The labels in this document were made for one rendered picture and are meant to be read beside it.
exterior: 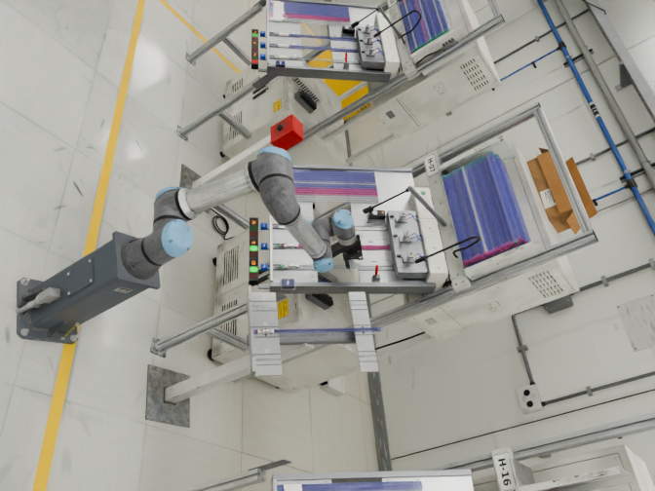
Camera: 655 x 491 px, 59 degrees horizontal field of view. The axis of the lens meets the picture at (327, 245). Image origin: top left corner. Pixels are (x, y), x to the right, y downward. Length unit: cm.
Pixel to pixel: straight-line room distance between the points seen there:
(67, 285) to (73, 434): 57
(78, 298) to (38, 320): 24
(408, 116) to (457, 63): 45
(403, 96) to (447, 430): 213
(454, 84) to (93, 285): 238
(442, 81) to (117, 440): 256
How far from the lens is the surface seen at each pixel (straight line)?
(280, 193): 188
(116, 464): 261
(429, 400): 413
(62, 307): 236
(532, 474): 237
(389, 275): 254
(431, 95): 368
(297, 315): 272
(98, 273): 222
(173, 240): 202
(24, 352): 250
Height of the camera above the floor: 204
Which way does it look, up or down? 26 degrees down
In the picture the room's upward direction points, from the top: 64 degrees clockwise
